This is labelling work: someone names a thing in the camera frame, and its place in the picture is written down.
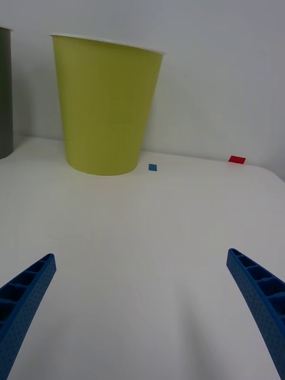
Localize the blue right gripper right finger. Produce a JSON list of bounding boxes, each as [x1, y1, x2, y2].
[[226, 248, 285, 380]]

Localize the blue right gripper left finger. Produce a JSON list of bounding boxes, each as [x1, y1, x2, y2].
[[0, 252, 57, 380]]

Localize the yellow-green plastic waste bin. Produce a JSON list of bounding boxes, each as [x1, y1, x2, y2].
[[49, 33, 166, 176]]

